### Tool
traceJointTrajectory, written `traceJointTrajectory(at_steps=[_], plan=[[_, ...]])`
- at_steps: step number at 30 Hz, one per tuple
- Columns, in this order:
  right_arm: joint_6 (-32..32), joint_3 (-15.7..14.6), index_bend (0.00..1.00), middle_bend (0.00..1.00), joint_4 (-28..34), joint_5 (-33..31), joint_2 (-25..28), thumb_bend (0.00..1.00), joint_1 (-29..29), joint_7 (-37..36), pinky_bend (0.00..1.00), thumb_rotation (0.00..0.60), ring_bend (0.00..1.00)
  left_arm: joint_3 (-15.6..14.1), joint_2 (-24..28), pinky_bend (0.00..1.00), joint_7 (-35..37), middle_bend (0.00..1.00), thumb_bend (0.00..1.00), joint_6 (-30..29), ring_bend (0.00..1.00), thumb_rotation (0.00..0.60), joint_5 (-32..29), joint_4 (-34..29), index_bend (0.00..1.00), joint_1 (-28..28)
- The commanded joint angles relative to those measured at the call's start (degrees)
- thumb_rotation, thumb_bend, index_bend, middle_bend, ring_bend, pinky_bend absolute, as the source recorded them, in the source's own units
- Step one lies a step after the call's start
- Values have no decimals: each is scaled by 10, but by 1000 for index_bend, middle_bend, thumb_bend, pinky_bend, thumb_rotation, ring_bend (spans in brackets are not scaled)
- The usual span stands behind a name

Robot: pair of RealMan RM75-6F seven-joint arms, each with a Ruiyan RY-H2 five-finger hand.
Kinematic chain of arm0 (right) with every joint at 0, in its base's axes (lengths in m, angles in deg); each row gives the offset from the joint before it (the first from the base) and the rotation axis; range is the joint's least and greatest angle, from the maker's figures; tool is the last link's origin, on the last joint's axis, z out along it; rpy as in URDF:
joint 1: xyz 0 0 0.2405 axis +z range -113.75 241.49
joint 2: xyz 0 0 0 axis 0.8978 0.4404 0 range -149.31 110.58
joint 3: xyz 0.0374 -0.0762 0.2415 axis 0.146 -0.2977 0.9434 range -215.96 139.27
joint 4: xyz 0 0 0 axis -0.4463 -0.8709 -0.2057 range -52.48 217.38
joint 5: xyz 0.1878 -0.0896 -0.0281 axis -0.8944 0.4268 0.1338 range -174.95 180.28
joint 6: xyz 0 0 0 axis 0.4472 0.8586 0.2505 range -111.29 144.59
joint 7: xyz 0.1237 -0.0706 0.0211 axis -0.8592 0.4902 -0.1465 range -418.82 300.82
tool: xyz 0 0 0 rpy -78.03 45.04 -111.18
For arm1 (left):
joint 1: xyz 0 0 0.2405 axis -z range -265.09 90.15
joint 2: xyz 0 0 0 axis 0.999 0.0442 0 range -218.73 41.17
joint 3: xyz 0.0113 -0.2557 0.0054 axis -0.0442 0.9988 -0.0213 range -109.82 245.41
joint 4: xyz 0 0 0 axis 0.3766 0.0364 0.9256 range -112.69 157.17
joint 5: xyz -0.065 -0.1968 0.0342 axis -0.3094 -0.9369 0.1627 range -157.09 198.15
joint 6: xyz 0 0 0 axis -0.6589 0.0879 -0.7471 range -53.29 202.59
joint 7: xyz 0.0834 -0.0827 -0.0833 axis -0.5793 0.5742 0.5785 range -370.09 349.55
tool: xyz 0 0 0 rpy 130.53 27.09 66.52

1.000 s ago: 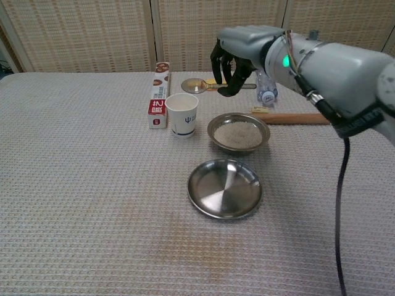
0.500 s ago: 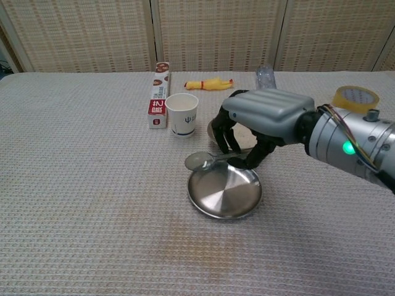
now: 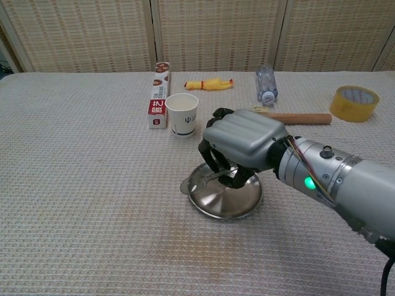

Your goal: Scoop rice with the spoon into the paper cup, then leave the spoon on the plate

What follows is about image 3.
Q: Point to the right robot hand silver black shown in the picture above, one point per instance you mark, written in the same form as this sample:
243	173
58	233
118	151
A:
247	135

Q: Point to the steel spoon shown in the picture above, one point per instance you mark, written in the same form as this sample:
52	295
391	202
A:
187	186

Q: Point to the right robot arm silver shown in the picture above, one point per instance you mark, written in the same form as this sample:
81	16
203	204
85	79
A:
355	185

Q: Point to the white paper cup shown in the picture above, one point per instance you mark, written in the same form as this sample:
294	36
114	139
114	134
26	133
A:
185	120

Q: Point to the steel plate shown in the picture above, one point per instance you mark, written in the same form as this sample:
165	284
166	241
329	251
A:
228	203

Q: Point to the cling film box red white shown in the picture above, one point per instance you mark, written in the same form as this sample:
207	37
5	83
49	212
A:
157	114

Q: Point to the small yellow eraser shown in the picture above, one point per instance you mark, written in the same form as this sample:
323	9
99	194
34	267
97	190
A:
260	108

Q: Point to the clear plastic water bottle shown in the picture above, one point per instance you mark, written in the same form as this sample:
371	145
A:
265	83

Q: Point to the wooden rolling pin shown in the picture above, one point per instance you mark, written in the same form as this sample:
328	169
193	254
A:
302	119

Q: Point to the yellow rubber chicken toy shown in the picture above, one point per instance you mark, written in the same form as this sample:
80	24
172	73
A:
210	84

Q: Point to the clear yellowish tape roll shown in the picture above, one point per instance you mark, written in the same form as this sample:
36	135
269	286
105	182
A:
348	111

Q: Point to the woven bamboo screen panel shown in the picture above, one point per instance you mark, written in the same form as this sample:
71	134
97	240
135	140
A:
336	34
80	34
216	34

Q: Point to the beige waffle tablecloth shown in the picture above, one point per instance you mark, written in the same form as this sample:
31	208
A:
92	185

